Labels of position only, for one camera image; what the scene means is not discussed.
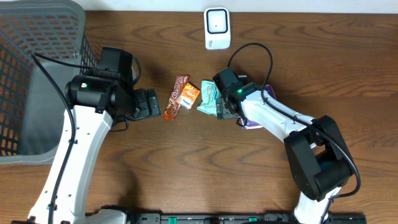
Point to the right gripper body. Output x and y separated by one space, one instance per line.
222 109

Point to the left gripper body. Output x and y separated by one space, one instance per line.
144 103

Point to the orange chocolate bar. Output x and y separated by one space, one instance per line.
173 107

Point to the green toilet wipes pack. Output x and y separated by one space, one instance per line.
209 95

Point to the orange tissue pack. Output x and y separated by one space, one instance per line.
188 96

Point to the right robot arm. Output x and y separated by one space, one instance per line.
318 157

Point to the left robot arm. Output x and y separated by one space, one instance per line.
94 102

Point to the white barcode scanner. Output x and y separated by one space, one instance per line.
217 28

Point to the grey plastic basket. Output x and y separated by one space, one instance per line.
32 113

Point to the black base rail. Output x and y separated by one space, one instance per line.
117 214

